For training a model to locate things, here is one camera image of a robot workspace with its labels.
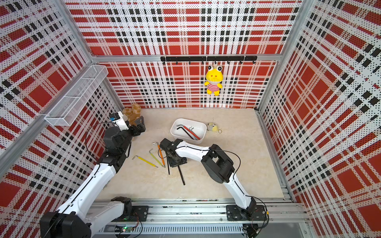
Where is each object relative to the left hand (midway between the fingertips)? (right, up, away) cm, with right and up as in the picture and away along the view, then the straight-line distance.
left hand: (138, 119), depth 77 cm
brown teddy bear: (-17, +5, +30) cm, 35 cm away
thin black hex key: (+13, -29, +13) cm, 35 cm away
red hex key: (+25, -8, +30) cm, 40 cm away
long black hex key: (+23, -36, +7) cm, 43 cm away
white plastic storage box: (+32, -6, +30) cm, 45 cm away
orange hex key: (+7, -22, +21) cm, 31 cm away
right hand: (+20, -27, +13) cm, 36 cm away
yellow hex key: (-3, -26, +16) cm, 31 cm away
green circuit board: (-2, -53, -8) cm, 53 cm away
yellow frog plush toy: (+42, +27, +14) cm, 52 cm away
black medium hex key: (+21, -8, +30) cm, 38 cm away
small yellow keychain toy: (+41, -5, +27) cm, 49 cm away
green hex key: (-1, -22, +21) cm, 30 cm away
